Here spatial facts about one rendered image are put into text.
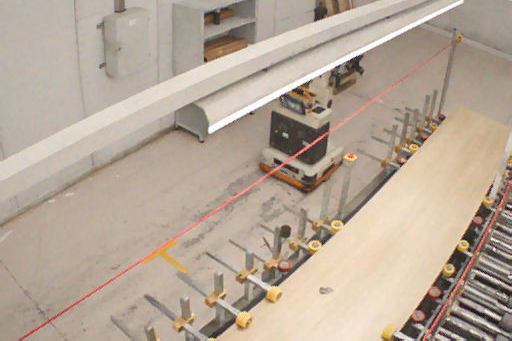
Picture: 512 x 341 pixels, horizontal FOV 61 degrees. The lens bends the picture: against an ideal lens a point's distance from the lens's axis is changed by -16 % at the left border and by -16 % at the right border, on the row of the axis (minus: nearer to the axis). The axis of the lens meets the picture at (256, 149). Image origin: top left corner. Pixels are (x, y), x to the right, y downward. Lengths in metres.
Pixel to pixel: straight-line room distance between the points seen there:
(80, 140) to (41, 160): 0.11
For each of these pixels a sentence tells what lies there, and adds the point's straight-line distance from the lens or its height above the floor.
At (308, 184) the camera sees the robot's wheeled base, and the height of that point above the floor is 0.13.
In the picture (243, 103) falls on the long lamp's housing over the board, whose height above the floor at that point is 2.35.
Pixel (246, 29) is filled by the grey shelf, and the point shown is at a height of 1.07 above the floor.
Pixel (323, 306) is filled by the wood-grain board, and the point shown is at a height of 0.90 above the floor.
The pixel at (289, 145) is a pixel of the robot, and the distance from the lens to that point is 4.88.
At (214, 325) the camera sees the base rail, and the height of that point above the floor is 0.70.
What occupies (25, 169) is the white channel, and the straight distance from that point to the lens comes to 1.06.
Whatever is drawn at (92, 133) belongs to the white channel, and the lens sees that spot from 1.12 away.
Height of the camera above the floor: 3.02
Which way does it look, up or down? 33 degrees down
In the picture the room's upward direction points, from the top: 3 degrees clockwise
